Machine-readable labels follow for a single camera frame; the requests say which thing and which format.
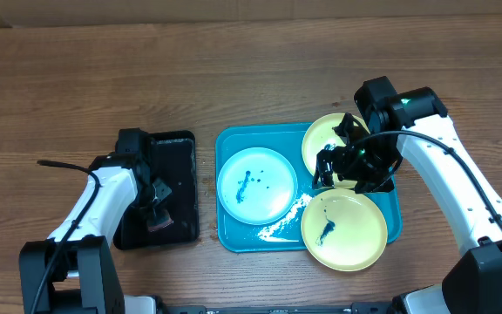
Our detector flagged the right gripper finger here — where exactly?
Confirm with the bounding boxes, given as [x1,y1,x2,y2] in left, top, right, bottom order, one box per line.
[312,149,334,189]
[333,113,364,144]

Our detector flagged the yellow plate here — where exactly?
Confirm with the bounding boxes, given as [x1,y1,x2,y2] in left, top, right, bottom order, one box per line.
[301,189,388,272]
[302,113,370,189]

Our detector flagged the pink green sponge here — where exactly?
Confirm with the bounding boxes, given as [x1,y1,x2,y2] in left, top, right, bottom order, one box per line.
[146,210,173,232]

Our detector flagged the light blue plate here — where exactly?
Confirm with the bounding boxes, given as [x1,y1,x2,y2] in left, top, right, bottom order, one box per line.
[216,147,298,225]

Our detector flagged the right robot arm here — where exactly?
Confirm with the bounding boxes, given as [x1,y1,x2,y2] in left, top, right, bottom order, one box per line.
[312,76,502,313]

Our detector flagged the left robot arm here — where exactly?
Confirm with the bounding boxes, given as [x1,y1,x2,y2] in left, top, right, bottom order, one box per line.
[19,128,167,314]

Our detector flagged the black water tray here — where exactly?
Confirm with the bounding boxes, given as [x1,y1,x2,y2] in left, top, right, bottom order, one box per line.
[113,130,200,250]

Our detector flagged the teal plastic tray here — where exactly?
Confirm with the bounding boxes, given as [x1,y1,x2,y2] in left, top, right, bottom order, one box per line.
[214,121,404,254]

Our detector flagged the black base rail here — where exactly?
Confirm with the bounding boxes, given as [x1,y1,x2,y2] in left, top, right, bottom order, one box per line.
[158,302,397,314]

